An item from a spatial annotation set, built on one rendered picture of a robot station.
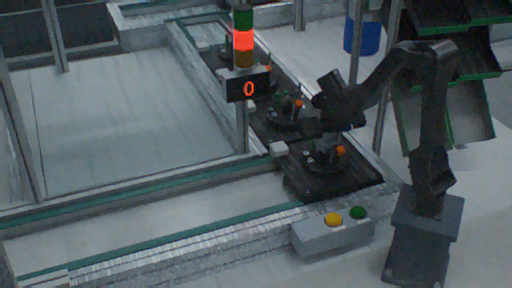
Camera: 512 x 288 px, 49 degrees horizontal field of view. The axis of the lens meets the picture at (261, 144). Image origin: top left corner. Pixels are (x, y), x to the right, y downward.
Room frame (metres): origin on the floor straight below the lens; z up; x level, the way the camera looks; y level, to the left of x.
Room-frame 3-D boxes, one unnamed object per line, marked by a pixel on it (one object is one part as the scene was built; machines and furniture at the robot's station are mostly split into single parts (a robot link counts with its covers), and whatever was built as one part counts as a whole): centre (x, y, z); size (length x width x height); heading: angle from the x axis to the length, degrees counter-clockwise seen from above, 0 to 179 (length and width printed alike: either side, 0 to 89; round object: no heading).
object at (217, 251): (1.02, 0.02, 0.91); 0.89 x 0.06 x 0.11; 112
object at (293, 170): (1.27, -0.18, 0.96); 0.24 x 0.24 x 0.02; 22
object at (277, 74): (1.73, 0.01, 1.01); 0.24 x 0.24 x 0.13; 22
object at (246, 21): (1.31, 0.04, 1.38); 0.05 x 0.05 x 0.05
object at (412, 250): (0.97, -0.39, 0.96); 0.15 x 0.15 x 0.20; 67
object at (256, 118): (1.51, -0.08, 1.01); 0.24 x 0.24 x 0.13; 22
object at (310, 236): (1.04, -0.18, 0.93); 0.21 x 0.07 x 0.06; 112
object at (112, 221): (1.18, 0.11, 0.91); 0.84 x 0.28 x 0.10; 112
